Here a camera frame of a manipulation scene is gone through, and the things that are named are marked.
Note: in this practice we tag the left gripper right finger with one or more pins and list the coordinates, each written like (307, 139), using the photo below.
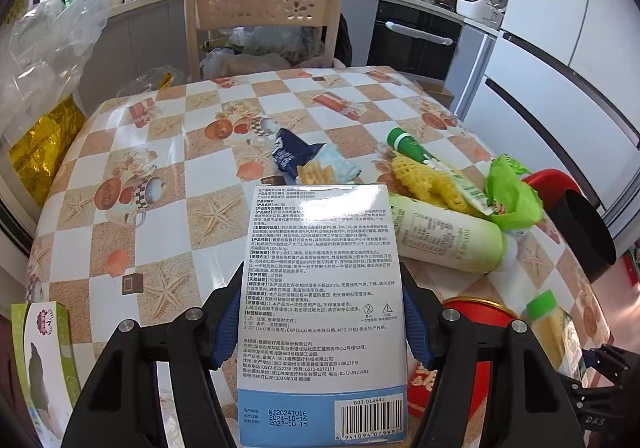
(526, 404)

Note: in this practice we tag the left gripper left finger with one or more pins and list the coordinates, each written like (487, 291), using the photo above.
(119, 405)

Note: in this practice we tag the white blue paper box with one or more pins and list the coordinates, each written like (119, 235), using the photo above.
(322, 355)

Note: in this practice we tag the green plastic bag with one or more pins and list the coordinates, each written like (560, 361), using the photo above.
(516, 205)

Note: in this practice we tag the blue cracker snack wrapper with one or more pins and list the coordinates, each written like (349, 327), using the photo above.
(311, 164)

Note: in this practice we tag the green cap Dettol bottle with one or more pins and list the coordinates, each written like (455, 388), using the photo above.
(556, 333)

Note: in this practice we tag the black trash bin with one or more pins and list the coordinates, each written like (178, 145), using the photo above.
(585, 233)

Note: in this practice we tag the green tissue box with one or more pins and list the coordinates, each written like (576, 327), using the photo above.
(45, 367)

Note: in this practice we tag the red stool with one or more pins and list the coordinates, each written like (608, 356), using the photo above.
(550, 184)

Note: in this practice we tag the yellow foam fruit net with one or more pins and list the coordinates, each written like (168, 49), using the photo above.
(428, 185)

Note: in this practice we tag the gold foil bag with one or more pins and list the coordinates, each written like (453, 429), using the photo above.
(37, 156)

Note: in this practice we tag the green white cream tube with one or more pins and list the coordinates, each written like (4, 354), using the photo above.
(403, 143)

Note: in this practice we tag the white refrigerator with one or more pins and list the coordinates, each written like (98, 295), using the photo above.
(561, 90)

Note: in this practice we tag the cardboard box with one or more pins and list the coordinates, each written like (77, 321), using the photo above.
(438, 92)

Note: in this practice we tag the clear plastic bags pile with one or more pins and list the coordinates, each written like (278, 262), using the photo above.
(43, 56)

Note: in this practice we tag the black built-in oven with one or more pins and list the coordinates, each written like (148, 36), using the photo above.
(413, 41)

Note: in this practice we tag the white rice cooker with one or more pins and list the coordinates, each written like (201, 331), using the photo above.
(480, 11)

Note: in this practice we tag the beige plastic chair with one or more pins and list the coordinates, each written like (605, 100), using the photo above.
(209, 15)

